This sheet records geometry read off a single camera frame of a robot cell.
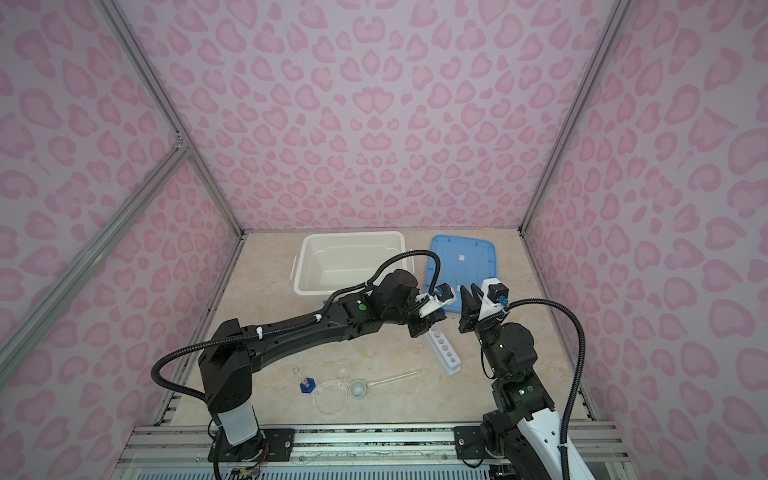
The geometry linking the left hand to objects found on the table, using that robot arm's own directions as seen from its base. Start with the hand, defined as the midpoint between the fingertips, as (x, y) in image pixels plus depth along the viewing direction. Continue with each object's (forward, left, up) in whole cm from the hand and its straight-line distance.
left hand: (446, 309), depth 74 cm
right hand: (+2, -4, +7) cm, 9 cm away
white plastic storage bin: (+27, +35, -15) cm, 47 cm away
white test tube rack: (-4, -1, -16) cm, 17 cm away
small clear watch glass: (-8, +28, -21) cm, 36 cm away
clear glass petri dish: (-14, +31, -21) cm, 40 cm away
